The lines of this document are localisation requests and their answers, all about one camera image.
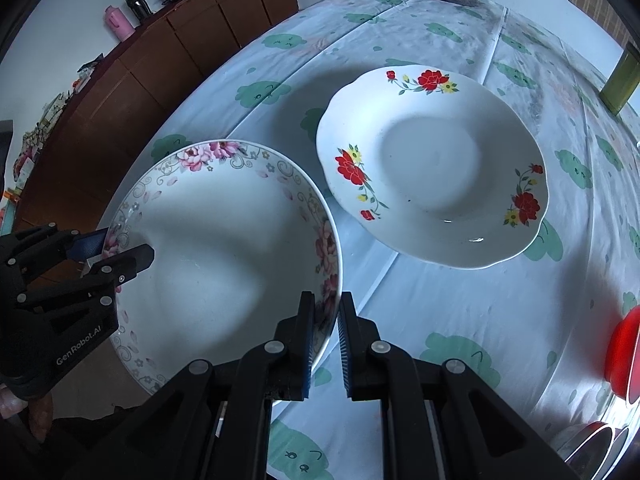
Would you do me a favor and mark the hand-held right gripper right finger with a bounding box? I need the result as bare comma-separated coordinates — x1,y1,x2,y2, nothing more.
338,291,586,480

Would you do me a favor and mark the cloud print tablecloth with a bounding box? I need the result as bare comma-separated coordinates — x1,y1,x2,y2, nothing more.
95,0,640,480

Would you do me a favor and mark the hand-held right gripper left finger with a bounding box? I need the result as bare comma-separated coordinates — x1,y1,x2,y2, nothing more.
65,290,317,480

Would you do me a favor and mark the red bowl with steel rim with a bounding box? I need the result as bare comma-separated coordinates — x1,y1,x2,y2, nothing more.
604,305,640,406

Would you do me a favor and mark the brown wooden cabinet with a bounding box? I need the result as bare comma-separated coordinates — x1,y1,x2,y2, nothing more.
12,0,300,233

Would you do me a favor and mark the pile of small clutter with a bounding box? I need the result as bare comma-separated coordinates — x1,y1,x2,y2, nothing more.
12,55,96,186

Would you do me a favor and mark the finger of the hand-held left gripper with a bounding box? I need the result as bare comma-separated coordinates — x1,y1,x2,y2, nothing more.
17,243,155,312
0,224,109,287

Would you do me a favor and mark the pink thermos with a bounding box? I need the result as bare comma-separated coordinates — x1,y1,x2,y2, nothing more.
103,5,136,41

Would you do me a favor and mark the black thermos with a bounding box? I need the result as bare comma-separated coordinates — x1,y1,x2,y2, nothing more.
125,0,153,23

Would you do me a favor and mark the woven bamboo mat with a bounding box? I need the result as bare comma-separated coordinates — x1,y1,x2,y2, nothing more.
569,0,636,51

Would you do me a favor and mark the red floral white plate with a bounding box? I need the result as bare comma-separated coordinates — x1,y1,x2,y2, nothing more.
316,65,550,270

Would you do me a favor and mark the person's left hand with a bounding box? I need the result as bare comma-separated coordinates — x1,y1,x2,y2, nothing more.
0,385,54,441

